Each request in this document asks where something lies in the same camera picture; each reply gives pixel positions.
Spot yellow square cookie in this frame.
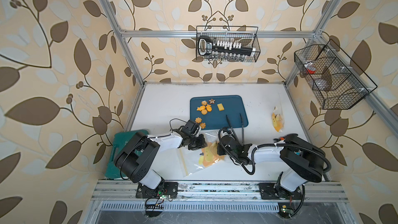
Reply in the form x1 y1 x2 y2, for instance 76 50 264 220
217 103 224 111

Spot black corrugated cable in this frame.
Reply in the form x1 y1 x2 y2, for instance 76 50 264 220
217 127 332 218

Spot teal tray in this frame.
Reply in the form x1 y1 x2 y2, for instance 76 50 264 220
190 95 249 130

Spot green box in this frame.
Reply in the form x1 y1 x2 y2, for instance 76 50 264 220
105 130 149 180

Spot red item in basket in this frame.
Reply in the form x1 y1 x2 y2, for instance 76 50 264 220
306 65 317 74

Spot back wire basket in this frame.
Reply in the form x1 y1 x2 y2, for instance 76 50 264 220
196 26 261 63

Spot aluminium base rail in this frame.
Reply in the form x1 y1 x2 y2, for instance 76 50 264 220
91 180 348 203

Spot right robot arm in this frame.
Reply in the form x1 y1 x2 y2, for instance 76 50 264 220
217 127 332 194

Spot wire basket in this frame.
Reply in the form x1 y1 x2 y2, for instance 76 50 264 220
196 26 261 63
294 39 377 110

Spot clear zip bag yellow strip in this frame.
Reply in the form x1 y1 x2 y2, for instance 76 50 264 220
178 148 205 177

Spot black tongs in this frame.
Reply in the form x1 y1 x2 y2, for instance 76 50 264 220
225 113 246 145

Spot clear duck zip bag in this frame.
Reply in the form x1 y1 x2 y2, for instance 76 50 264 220
271 94 285 132

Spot right wire basket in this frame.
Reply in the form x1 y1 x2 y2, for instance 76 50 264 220
294 39 377 110

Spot orange cookie cluster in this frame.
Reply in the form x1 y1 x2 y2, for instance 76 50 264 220
197 105 212 115

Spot orange duck zip bag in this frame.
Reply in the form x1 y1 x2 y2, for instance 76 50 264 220
192 130 225 170

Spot orange handled pliers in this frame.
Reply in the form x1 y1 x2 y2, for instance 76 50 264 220
273 136 285 143

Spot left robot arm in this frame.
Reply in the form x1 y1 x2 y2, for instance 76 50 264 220
114 120 207 191

